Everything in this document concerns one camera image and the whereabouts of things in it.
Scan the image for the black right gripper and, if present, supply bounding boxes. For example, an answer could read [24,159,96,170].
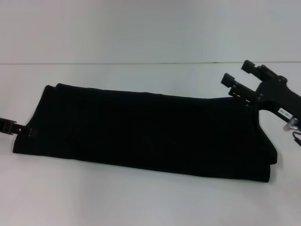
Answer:
[220,59,301,123]

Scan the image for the black shirt with FREE print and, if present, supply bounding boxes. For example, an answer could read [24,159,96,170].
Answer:
[11,82,280,183]

